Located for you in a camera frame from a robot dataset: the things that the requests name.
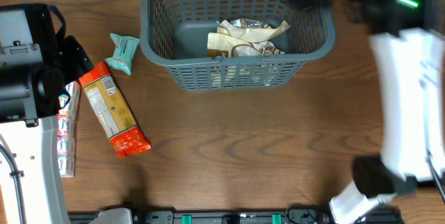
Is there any brown white snack bag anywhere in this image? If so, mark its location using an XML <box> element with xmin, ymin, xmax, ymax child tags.
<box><xmin>217</xmin><ymin>18</ymin><xmax>291</xmax><ymax>42</ymax></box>
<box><xmin>207</xmin><ymin>31</ymin><xmax>261</xmax><ymax>86</ymax></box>
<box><xmin>236</xmin><ymin>41</ymin><xmax>285</xmax><ymax>75</ymax></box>

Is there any grey plastic mesh basket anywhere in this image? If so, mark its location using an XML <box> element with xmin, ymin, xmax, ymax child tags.
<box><xmin>140</xmin><ymin>0</ymin><xmax>335</xmax><ymax>90</ymax></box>

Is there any teal snack packet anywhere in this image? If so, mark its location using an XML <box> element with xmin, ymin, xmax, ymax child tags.
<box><xmin>105</xmin><ymin>33</ymin><xmax>140</xmax><ymax>76</ymax></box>

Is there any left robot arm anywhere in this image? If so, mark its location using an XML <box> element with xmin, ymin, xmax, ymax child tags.
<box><xmin>1</xmin><ymin>3</ymin><xmax>94</xmax><ymax>223</ymax></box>

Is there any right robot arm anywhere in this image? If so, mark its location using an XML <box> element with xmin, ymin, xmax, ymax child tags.
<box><xmin>289</xmin><ymin>0</ymin><xmax>444</xmax><ymax>223</ymax></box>

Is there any orange cracker package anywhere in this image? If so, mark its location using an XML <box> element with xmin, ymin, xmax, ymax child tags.
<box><xmin>79</xmin><ymin>61</ymin><xmax>151</xmax><ymax>157</ymax></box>

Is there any Kleenex tissue multipack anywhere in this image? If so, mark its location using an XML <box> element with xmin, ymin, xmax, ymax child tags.
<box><xmin>56</xmin><ymin>81</ymin><xmax>81</xmax><ymax>177</ymax></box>

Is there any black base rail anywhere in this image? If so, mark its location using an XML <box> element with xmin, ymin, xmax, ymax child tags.
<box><xmin>67</xmin><ymin>201</ymin><xmax>406</xmax><ymax>224</ymax></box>

